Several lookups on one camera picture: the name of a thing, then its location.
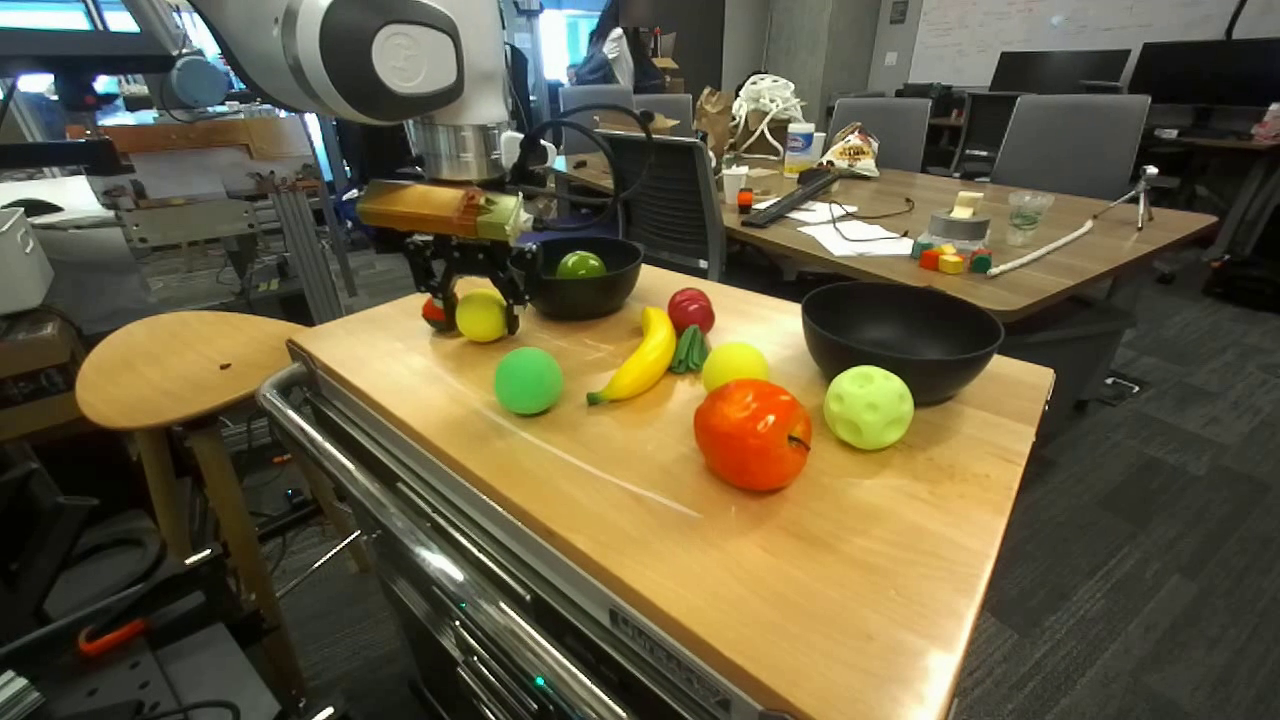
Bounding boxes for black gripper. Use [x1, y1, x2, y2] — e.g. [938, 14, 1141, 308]
[403, 237, 529, 337]

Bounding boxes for yellow lemon plush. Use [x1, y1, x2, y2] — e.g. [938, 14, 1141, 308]
[456, 283, 513, 342]

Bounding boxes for dark green pear plush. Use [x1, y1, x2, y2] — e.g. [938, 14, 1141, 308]
[556, 249, 606, 280]

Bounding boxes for red strawberry with green leaves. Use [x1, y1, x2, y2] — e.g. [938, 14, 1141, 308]
[667, 287, 714, 374]

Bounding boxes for small yellow round plush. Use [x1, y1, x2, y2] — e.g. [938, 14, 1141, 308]
[698, 342, 767, 392]

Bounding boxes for large red orange apple plush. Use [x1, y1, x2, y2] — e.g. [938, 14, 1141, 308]
[690, 381, 811, 496]

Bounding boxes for pale green round plush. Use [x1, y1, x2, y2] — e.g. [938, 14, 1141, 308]
[825, 364, 914, 450]

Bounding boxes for small red strawberry plush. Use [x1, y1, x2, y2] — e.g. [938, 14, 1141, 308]
[420, 297, 456, 333]

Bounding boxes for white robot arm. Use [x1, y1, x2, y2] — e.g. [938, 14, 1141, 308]
[191, 0, 529, 337]

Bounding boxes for bright green ball plush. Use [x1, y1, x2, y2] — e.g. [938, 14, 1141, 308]
[490, 346, 562, 415]

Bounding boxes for yellow banana plush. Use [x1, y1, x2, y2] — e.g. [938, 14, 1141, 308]
[587, 308, 676, 402]

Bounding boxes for near black bowl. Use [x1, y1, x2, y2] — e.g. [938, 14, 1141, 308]
[520, 237, 644, 318]

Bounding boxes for black bowl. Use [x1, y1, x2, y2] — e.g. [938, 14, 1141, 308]
[801, 280, 1004, 409]
[520, 237, 644, 318]

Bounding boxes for mesh back office chair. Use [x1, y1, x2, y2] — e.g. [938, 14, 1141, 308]
[606, 131, 726, 280]

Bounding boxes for metal tool cart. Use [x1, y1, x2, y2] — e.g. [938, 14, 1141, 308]
[254, 360, 802, 720]

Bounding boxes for round wooden stool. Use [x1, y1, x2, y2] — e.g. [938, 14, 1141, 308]
[77, 311, 305, 701]

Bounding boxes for large wooden office table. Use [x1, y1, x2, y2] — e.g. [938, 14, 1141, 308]
[726, 167, 1214, 318]

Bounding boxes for white papers on table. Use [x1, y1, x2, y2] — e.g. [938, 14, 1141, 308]
[802, 221, 911, 258]

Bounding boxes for far black bowl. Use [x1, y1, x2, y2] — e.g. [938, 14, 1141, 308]
[801, 280, 1004, 409]

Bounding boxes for clear plastic cup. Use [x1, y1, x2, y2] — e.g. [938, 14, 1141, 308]
[1006, 192, 1054, 232]

